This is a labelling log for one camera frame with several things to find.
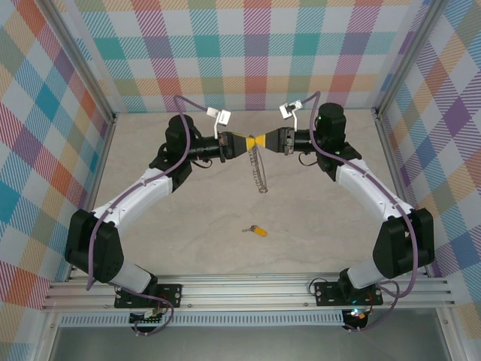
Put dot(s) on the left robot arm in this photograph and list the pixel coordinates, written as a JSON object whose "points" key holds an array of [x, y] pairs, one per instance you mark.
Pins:
{"points": [[139, 192]]}

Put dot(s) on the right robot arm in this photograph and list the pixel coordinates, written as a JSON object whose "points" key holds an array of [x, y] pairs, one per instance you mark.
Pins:
{"points": [[368, 188]]}

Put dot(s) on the black controller board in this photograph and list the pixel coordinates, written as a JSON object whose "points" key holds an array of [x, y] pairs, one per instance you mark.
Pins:
{"points": [[357, 319], [146, 320]]}

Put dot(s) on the grey metal panel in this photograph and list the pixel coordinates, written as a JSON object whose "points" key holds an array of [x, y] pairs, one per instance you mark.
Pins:
{"points": [[244, 346]]}

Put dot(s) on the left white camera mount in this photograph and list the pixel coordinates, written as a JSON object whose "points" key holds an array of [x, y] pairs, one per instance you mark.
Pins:
{"points": [[216, 128]]}

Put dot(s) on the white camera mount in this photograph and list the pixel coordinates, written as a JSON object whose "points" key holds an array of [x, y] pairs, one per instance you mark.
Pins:
{"points": [[295, 122], [216, 128]]}

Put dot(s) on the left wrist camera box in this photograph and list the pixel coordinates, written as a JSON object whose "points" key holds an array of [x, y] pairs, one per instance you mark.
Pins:
{"points": [[224, 117]]}

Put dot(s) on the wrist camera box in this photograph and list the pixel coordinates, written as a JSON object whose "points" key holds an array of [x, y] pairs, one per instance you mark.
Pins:
{"points": [[286, 111], [224, 117]]}

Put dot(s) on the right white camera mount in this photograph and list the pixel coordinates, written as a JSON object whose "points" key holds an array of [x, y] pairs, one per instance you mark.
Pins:
{"points": [[295, 122]]}

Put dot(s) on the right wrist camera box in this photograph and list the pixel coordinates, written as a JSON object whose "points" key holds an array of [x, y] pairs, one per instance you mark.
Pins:
{"points": [[286, 111]]}

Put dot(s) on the aluminium frame side rail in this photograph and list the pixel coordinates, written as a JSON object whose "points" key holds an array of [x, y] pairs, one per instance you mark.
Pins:
{"points": [[102, 161], [392, 161]]}

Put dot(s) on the aluminium frame corner post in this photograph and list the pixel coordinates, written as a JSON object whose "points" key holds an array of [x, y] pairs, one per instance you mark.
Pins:
{"points": [[80, 56], [407, 56]]}

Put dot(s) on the long aluminium mounting rail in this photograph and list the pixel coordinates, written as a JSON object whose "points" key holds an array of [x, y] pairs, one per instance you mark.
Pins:
{"points": [[244, 293]]}

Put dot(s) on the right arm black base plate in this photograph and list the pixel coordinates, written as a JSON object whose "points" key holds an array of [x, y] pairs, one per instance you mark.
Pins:
{"points": [[327, 293]]}

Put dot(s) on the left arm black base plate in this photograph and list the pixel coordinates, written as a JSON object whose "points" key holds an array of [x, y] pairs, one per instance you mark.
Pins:
{"points": [[171, 295]]}

